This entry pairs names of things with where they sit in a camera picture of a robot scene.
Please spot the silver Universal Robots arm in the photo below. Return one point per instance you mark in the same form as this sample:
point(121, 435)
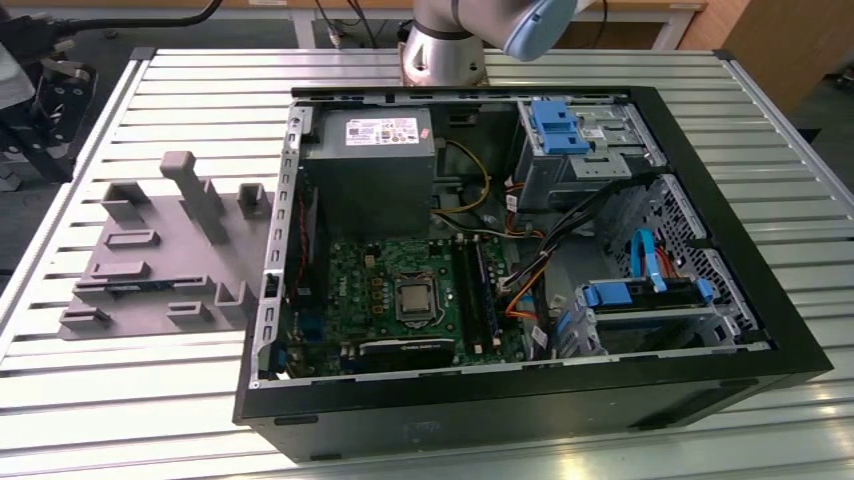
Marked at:
point(441, 55)

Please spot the black graphics card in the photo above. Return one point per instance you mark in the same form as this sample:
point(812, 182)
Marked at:
point(401, 354)

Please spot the silver CPU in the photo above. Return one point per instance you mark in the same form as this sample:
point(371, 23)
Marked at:
point(415, 301)

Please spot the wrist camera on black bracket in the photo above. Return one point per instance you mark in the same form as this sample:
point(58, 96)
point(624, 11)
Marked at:
point(67, 100)

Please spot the brown wooden cabinet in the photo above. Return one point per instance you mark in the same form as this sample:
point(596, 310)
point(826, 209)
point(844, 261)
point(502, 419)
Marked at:
point(781, 45)

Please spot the grey parts rack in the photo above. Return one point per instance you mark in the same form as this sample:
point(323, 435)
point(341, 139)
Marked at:
point(167, 235)

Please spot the black open PC case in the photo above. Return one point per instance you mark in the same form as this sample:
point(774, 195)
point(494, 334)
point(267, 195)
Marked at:
point(468, 415)

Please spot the black RAM slot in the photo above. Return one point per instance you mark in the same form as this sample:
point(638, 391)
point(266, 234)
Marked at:
point(466, 290)
point(474, 295)

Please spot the grey metal disk bay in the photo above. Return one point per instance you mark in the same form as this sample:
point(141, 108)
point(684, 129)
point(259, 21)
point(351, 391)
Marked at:
point(668, 314)

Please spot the grey power supply unit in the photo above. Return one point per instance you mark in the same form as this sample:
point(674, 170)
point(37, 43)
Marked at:
point(367, 190)

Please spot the white framed wooden desk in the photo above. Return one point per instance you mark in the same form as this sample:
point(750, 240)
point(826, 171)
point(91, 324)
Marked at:
point(677, 22)

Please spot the green motherboard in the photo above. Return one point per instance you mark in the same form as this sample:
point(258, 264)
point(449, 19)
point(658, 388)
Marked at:
point(354, 280)

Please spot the grey metal drive cage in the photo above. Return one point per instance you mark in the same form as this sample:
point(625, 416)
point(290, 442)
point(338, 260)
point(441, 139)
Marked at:
point(594, 172)

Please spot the CPU socket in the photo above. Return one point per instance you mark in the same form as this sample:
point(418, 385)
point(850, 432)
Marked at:
point(417, 278)

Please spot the blue plastic drive latch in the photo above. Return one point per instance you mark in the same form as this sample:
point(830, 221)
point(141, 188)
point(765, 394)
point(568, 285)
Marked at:
point(557, 125)

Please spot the hard disk in blue carrier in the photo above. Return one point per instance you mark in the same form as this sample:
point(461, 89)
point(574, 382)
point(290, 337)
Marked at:
point(610, 295)

